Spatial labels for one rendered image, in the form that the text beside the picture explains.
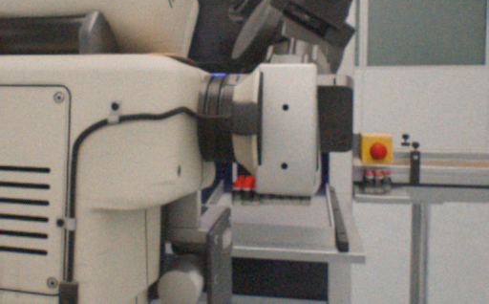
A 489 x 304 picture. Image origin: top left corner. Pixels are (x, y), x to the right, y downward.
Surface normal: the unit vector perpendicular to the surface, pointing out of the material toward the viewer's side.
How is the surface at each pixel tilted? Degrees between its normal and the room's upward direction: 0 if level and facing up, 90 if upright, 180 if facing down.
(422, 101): 90
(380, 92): 90
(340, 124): 127
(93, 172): 82
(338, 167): 90
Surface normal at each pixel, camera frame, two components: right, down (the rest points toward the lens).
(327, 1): 0.07, 0.25
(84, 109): -0.28, -0.04
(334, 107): -0.22, 0.68
